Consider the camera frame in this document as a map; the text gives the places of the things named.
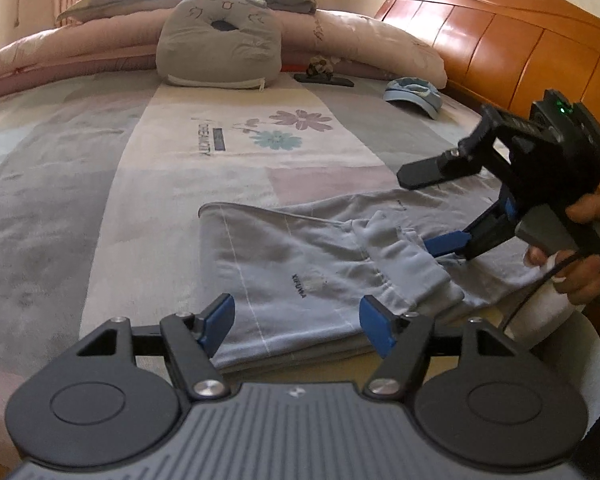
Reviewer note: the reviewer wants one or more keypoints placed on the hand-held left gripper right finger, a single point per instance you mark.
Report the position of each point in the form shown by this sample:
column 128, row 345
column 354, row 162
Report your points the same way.
column 377, row 327

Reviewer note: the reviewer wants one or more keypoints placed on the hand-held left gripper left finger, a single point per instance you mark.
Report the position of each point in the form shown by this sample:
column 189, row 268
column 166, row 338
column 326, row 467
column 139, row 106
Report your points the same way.
column 217, row 322

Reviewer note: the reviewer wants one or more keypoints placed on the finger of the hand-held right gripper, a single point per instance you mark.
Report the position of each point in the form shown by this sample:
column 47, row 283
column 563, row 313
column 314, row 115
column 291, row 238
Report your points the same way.
column 425, row 172
column 447, row 244

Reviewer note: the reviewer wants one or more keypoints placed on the light grey printed pants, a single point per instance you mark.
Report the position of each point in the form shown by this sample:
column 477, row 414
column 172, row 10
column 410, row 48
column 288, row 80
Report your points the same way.
column 290, row 260

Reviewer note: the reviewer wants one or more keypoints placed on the person's right hand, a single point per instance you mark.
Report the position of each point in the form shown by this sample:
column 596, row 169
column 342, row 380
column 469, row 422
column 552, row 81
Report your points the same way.
column 587, row 280

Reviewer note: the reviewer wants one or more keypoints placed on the light blue cap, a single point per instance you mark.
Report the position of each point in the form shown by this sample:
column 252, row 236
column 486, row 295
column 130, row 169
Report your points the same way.
column 415, row 97

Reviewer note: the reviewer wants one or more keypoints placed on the black phone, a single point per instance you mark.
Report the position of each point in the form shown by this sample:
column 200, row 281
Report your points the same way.
column 330, row 80

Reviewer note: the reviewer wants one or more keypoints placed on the wooden bed headboard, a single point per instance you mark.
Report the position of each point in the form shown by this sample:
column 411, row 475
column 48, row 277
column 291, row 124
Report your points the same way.
column 480, row 35

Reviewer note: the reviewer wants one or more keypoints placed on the beige fabric flower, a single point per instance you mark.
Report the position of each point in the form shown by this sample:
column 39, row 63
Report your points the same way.
column 321, row 65

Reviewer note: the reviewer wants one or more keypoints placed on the patchwork floral bed sheet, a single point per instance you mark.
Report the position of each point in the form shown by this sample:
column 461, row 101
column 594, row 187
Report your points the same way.
column 80, row 200

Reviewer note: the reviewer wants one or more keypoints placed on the person's light grey clothing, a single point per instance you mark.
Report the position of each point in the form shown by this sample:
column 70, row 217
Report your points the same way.
column 570, row 390

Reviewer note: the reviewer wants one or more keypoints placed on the grey cat pillow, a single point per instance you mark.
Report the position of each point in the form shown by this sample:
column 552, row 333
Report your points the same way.
column 215, row 45

